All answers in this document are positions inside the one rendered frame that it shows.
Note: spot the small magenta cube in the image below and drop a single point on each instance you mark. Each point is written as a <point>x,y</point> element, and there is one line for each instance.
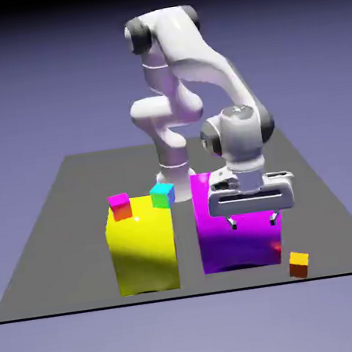
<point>120,206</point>

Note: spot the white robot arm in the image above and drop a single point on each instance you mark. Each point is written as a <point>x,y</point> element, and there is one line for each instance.
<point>190,54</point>

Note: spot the small cyan cube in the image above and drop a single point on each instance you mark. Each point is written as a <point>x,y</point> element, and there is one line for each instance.
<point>162,195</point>

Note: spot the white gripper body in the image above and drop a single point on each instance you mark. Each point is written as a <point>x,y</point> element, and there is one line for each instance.
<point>249,203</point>

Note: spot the small orange cube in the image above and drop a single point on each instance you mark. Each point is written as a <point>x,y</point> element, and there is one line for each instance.
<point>298,264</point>

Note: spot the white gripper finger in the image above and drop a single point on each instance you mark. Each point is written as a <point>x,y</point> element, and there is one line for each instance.
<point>232,222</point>
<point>273,217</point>

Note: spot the large yellow box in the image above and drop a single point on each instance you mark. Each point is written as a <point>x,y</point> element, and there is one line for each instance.
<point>142,247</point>

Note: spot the large magenta box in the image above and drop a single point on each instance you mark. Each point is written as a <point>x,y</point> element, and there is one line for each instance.
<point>239,242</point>

